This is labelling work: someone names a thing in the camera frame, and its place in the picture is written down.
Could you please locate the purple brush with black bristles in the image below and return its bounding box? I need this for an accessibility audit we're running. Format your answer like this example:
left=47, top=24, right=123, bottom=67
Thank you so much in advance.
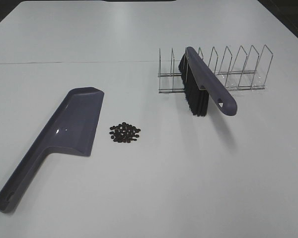
left=178, top=47, right=237, bottom=117

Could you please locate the purple plastic dustpan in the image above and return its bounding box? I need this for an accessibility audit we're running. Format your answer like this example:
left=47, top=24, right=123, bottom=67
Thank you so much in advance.
left=0, top=87, right=104, bottom=213

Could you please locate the pile of coffee beans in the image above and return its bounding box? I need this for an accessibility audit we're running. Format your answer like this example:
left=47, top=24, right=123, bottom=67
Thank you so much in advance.
left=109, top=122, right=141, bottom=143

